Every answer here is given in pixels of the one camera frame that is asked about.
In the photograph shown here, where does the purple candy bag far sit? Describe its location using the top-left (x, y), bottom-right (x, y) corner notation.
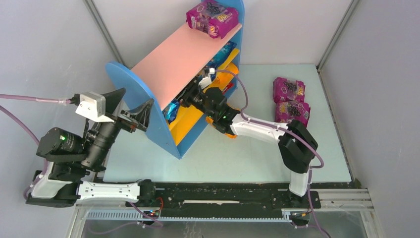
top-left (273, 77), bottom-right (306, 103)

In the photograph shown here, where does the blue Slendy candy bag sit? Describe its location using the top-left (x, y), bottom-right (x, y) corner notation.
top-left (162, 99), bottom-right (180, 124)

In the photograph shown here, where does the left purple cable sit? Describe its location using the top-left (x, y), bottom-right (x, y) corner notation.
top-left (0, 93), bottom-right (79, 199)

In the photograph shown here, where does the orange candy bag in shelf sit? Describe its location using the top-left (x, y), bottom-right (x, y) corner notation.
top-left (214, 62), bottom-right (239, 89)

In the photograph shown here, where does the blue wooden shelf unit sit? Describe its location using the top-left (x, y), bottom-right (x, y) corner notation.
top-left (105, 0), bottom-right (246, 160)

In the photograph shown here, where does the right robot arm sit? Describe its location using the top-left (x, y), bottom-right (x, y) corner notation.
top-left (176, 78), bottom-right (318, 197)

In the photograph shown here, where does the purple candy bag near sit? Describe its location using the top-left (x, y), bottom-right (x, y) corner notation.
top-left (275, 101), bottom-right (311, 127)

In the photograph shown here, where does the purple cable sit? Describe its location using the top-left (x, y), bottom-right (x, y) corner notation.
top-left (213, 69), bottom-right (325, 237)
top-left (0, 93), bottom-right (79, 199)

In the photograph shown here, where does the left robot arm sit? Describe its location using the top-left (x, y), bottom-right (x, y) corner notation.
top-left (26, 88), bottom-right (154, 208)

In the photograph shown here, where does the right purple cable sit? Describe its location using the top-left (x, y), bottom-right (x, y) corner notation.
top-left (213, 69), bottom-right (325, 237)

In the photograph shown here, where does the purple candy bag on shelf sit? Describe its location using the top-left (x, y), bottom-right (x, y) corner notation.
top-left (186, 0), bottom-right (239, 39)

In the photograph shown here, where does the orange candy bag on table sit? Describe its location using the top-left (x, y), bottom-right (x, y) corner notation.
top-left (206, 105), bottom-right (240, 138)

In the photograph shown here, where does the blue candy bag in shelf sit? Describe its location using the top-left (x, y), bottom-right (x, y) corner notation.
top-left (207, 41), bottom-right (237, 68)

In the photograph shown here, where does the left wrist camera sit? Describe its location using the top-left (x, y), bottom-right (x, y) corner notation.
top-left (75, 92), bottom-right (108, 122)

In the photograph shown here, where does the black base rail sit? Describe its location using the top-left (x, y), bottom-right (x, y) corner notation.
top-left (132, 179), bottom-right (321, 221)

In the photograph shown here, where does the red candy bag in shelf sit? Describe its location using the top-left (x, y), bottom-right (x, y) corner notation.
top-left (222, 82), bottom-right (235, 95)

